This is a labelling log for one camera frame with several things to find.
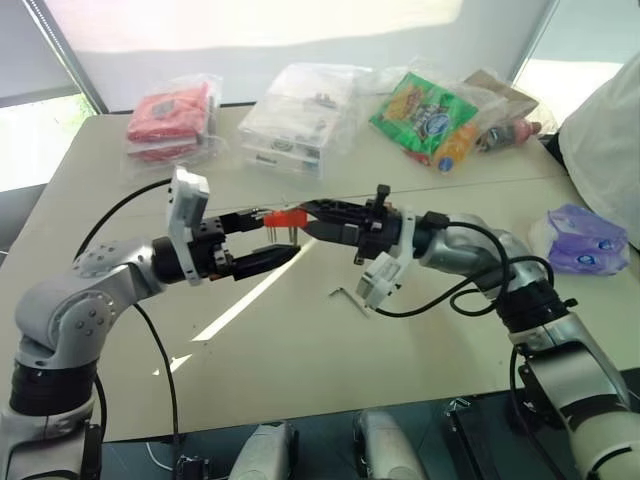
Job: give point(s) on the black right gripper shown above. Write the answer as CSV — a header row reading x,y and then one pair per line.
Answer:
x,y
375,232

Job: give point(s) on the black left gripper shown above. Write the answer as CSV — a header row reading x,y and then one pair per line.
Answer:
x,y
210,245

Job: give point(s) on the red hex key holder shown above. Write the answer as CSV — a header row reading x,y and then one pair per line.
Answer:
x,y
285,219

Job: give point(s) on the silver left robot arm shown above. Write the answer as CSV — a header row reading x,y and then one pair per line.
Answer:
x,y
100,270

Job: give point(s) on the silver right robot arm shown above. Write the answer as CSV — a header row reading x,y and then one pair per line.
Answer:
x,y
465,250

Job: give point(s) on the loose silver hex key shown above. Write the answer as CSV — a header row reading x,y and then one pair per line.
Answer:
x,y
350,297

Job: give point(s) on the clear plastic drawer box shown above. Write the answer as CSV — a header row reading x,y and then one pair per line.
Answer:
x,y
295,125

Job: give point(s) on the green snack bag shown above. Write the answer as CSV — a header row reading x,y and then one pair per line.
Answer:
x,y
420,115

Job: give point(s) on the orange drink bottle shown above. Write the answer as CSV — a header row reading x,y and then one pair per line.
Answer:
x,y
456,147

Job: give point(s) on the bagged red packages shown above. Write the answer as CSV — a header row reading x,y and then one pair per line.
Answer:
x,y
167,120

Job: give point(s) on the clear crumpled plastic bag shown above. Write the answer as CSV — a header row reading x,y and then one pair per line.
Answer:
x,y
380,80

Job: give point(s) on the dark cola bottle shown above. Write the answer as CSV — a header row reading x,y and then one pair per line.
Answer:
x,y
505,132

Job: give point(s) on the silver rounded robot leg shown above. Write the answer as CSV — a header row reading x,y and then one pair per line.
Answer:
x,y
265,452
385,445

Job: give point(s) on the brown paper bag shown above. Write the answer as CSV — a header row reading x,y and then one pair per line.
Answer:
x,y
505,92

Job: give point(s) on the purple tissue pack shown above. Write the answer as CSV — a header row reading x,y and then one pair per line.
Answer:
x,y
585,240

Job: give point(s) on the white cloth bundle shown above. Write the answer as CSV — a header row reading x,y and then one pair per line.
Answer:
x,y
610,145

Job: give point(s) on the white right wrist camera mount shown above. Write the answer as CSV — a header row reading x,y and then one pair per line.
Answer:
x,y
382,275

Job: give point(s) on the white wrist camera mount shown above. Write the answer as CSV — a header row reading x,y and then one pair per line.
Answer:
x,y
382,275
187,200

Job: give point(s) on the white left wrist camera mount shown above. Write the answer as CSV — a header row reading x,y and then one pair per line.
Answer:
x,y
187,200

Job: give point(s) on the dark window frame post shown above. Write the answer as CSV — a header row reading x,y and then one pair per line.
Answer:
x,y
72,55

